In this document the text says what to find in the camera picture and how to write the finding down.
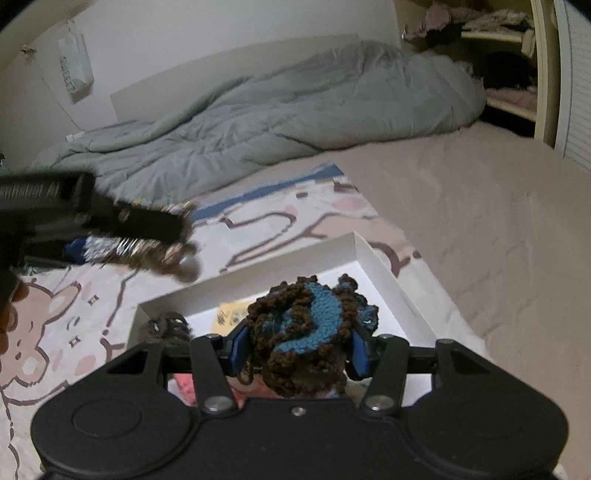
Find cream wardrobe shelves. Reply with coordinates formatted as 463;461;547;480
397;0;561;148

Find bed with pink sheet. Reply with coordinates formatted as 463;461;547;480
0;120;591;480

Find person's left hand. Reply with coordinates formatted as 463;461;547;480
0;281;28;355

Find mauve crumpled clothes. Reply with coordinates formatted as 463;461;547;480
402;0;456;41

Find dark brown hair claw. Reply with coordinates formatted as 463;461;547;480
145;311;194;345

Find folded beige clothes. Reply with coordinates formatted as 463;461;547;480
462;11;528;36

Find silver beaded hair accessory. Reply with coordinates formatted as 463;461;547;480
83;200;201;283

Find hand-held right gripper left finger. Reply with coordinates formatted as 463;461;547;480
105;323;252;418

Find pink crochet scrunchie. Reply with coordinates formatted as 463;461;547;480
170;373;246;408

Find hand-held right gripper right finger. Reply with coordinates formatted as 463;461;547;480
345;330;503;418

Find pink folded clothes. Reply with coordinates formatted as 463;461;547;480
485;88;539;114

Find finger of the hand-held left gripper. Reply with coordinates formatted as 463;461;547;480
88;198;195;245
28;237;88;265

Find white louvered door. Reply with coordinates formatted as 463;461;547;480
553;0;591;172

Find thin white cable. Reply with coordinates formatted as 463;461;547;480
21;46;83;136

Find grey duvet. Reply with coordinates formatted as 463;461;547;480
30;41;485;195

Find white cardboard box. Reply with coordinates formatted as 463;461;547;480
126;232;439;408

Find brown and blue crochet scrunchie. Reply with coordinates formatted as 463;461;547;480
238;273;380;400

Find yellow tissue packet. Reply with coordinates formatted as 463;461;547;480
212;302;253;326

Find cartoon bear printed blanket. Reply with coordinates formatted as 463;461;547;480
0;161;462;480

